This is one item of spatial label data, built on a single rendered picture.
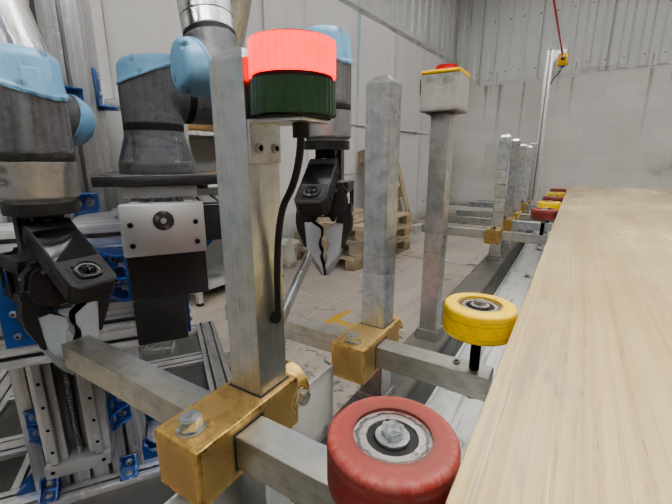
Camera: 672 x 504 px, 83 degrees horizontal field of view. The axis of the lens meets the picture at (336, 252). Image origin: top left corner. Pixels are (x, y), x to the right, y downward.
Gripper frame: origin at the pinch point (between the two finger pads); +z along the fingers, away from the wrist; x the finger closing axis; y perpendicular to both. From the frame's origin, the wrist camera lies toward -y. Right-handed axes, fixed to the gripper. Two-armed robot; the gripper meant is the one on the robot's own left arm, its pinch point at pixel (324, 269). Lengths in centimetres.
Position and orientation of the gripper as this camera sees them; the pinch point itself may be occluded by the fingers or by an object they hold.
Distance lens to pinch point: 61.4
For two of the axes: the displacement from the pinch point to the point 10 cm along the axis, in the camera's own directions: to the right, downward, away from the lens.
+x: -9.8, -0.5, 2.0
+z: 0.0, 9.7, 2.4
